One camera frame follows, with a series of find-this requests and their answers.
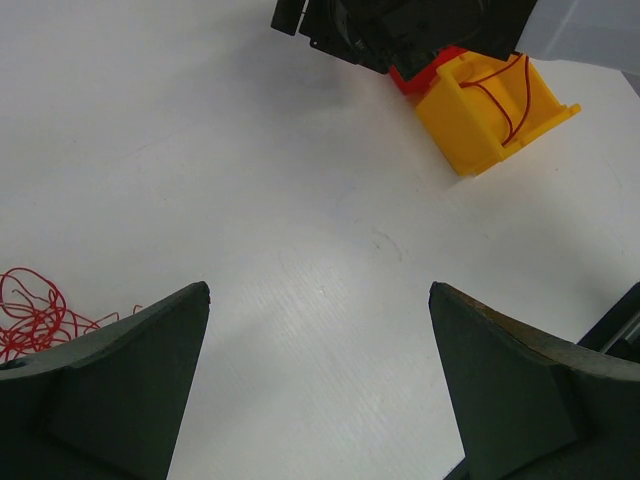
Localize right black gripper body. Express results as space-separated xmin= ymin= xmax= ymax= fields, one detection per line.
xmin=271 ymin=0 xmax=536 ymax=75

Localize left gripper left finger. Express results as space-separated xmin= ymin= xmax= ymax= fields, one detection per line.
xmin=1 ymin=282 xmax=209 ymax=479

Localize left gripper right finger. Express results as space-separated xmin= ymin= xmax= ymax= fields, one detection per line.
xmin=429 ymin=282 xmax=639 ymax=479

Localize red and black wires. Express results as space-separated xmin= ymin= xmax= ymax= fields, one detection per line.
xmin=0 ymin=266 xmax=144 ymax=363

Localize brown wire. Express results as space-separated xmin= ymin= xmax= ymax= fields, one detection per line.
xmin=459 ymin=53 xmax=532 ymax=148

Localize red storage bin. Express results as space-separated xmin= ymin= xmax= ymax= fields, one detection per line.
xmin=389 ymin=46 xmax=466 ymax=96

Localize yellow storage bin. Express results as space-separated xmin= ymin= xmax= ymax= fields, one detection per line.
xmin=415 ymin=52 xmax=581 ymax=176

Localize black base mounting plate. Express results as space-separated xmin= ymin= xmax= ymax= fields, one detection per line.
xmin=578 ymin=283 xmax=640 ymax=363

